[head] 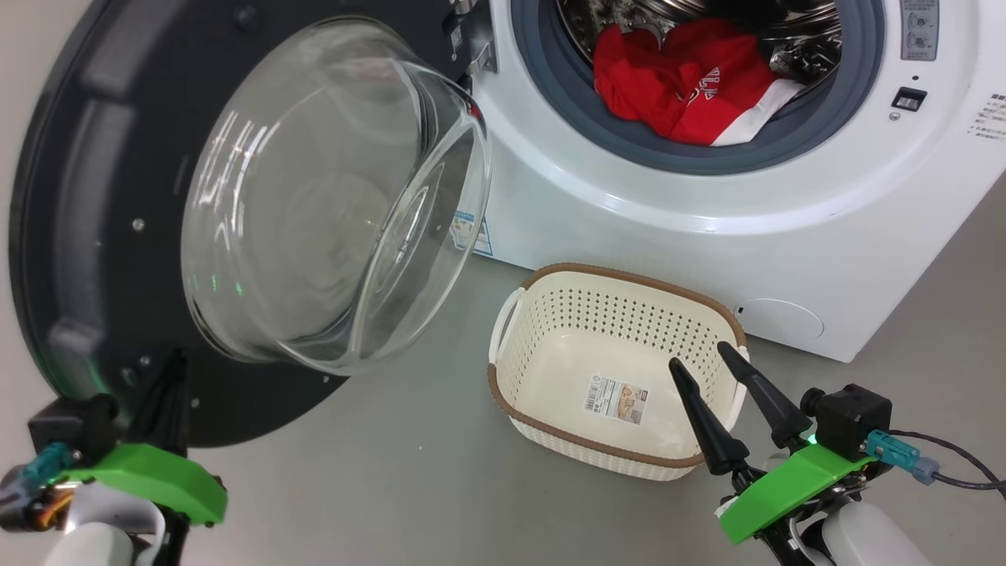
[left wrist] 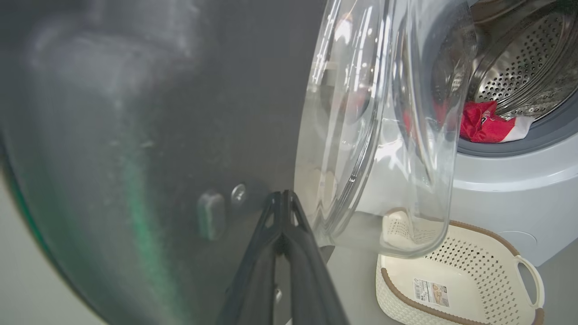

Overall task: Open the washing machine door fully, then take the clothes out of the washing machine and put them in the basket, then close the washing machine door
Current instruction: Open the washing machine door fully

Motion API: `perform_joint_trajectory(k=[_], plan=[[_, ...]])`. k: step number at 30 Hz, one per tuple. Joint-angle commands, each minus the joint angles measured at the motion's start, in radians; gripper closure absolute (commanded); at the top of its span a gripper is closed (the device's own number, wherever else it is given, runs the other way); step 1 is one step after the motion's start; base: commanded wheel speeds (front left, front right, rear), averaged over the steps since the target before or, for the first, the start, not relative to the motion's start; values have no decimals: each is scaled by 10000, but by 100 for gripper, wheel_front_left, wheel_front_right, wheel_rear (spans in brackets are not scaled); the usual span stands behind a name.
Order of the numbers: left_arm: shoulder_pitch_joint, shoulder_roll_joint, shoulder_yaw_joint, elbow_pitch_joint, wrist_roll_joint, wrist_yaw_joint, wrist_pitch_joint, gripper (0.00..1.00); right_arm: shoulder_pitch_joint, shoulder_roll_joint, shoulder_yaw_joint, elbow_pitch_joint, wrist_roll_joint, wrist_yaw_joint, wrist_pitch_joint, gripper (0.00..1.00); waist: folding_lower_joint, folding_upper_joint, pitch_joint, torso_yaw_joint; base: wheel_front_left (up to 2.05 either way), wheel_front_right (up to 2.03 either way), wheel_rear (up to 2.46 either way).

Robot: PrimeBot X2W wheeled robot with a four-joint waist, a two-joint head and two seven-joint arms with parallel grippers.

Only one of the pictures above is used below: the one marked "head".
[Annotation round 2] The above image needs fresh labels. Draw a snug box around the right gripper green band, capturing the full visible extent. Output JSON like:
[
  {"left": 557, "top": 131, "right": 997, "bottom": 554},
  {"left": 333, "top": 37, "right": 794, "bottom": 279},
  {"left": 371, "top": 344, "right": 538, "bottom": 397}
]
[{"left": 668, "top": 340, "right": 877, "bottom": 545}]

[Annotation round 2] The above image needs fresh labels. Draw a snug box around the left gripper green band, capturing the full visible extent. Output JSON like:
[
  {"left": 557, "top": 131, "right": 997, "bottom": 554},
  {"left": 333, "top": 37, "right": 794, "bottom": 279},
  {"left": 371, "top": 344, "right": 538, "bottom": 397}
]
[{"left": 67, "top": 350, "right": 229, "bottom": 526}]

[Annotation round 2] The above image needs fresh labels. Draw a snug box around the black washer door glass bowl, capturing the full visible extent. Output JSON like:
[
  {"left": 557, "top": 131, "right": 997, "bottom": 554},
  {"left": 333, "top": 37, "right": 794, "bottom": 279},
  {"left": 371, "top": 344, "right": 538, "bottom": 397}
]
[{"left": 8, "top": 0, "right": 496, "bottom": 449}]

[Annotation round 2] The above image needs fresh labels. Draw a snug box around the red and white garment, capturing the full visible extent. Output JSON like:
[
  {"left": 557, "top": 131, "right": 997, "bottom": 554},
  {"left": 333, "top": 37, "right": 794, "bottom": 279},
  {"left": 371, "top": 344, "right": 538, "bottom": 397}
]
[{"left": 593, "top": 17, "right": 806, "bottom": 148}]

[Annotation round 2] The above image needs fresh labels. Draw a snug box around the basket product label sticker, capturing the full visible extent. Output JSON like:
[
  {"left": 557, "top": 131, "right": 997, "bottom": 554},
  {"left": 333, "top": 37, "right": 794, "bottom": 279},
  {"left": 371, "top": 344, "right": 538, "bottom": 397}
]
[{"left": 582, "top": 374, "right": 650, "bottom": 426}]

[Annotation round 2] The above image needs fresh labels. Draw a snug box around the cream laundry basket brown rim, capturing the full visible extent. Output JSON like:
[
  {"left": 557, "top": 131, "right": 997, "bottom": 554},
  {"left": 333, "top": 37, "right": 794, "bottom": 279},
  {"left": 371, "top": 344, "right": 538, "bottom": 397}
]
[{"left": 487, "top": 263, "right": 749, "bottom": 482}]

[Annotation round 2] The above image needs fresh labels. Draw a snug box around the white front-load washing machine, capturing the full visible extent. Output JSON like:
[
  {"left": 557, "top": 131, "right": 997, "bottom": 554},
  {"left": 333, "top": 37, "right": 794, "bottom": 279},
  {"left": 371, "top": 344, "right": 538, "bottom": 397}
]
[{"left": 452, "top": 0, "right": 1006, "bottom": 364}]

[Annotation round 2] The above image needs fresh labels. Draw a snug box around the grey rubber door gasket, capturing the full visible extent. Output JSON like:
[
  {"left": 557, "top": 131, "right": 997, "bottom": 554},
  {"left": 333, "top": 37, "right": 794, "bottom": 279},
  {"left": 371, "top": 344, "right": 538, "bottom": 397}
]
[{"left": 511, "top": 0, "right": 887, "bottom": 175}]

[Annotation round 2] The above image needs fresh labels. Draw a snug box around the metal door hinge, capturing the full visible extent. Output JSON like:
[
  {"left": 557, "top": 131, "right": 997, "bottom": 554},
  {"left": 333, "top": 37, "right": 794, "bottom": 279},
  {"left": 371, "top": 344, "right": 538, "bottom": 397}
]
[{"left": 444, "top": 0, "right": 497, "bottom": 75}]

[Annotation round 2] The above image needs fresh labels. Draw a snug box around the round white filter cover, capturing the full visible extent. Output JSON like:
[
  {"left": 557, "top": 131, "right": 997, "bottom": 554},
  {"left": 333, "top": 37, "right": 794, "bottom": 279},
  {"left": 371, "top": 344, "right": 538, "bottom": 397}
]
[{"left": 735, "top": 297, "right": 824, "bottom": 343}]

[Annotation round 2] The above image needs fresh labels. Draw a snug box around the blue energy label sticker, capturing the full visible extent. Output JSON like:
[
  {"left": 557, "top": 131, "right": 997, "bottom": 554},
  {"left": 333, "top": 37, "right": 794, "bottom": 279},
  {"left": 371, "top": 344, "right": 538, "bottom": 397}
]
[{"left": 452, "top": 211, "right": 494, "bottom": 257}]

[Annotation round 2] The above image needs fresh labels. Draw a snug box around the stainless steel washer drum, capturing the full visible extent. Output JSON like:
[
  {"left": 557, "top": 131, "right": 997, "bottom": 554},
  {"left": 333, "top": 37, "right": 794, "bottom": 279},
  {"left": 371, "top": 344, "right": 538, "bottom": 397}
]
[{"left": 556, "top": 0, "right": 842, "bottom": 87}]

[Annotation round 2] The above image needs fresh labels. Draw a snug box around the small printed text sticker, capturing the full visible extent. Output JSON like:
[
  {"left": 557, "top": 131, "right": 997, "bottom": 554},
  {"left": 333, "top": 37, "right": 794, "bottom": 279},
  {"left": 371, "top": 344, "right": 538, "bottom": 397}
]
[{"left": 975, "top": 93, "right": 1006, "bottom": 142}]

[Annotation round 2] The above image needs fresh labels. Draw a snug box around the grey warning label sticker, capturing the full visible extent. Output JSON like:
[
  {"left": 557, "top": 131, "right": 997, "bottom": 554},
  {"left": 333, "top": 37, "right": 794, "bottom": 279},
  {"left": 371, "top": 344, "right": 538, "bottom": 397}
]
[{"left": 900, "top": 0, "right": 940, "bottom": 62}]

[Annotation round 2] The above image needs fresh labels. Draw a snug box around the right camera cable teal connector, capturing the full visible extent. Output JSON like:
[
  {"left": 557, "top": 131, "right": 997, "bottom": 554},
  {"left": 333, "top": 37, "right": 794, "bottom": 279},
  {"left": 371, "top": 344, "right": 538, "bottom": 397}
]
[{"left": 865, "top": 430, "right": 1006, "bottom": 500}]

